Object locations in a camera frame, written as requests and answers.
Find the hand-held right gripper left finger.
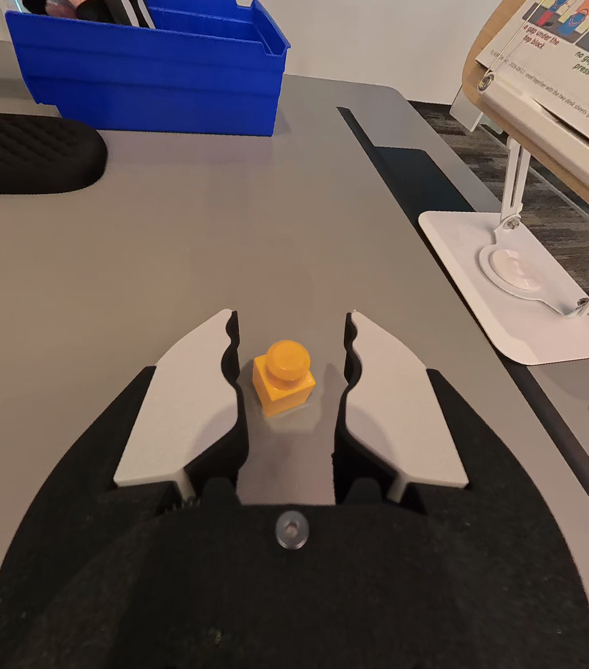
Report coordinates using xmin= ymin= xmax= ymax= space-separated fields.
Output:
xmin=113 ymin=308 xmax=249 ymax=497

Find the black mesh cushion pad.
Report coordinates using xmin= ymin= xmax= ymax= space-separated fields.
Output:
xmin=0 ymin=111 xmax=108 ymax=195

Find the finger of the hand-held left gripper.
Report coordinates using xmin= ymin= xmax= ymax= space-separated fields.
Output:
xmin=119 ymin=0 xmax=157 ymax=30

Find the orange toy block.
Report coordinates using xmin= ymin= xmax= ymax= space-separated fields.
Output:
xmin=251 ymin=340 xmax=317 ymax=419

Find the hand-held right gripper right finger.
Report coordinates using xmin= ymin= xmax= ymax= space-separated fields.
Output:
xmin=333 ymin=312 xmax=469 ymax=500

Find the blue plastic bin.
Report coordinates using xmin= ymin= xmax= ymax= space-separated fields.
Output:
xmin=4 ymin=0 xmax=291 ymax=138

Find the black rubber mat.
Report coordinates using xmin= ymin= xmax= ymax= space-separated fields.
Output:
xmin=373 ymin=146 xmax=476 ymax=215

